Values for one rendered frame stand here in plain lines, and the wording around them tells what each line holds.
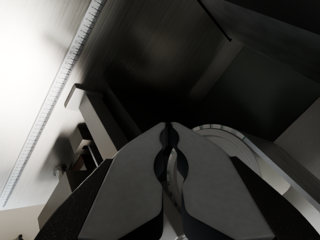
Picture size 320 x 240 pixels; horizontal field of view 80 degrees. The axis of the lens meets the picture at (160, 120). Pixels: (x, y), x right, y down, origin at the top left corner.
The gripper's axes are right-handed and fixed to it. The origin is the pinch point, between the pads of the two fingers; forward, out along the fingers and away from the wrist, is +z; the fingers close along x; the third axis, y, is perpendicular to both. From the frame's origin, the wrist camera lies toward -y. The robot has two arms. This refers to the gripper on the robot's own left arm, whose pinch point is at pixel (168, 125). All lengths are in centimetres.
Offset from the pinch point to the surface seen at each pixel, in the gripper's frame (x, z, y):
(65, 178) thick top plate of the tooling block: -20.4, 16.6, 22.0
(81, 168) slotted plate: -20.8, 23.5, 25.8
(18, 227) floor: -155, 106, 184
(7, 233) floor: -163, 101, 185
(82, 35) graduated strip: -13.4, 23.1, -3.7
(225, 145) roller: 7.0, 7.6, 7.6
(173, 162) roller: 0.8, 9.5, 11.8
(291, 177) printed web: 11.9, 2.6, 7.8
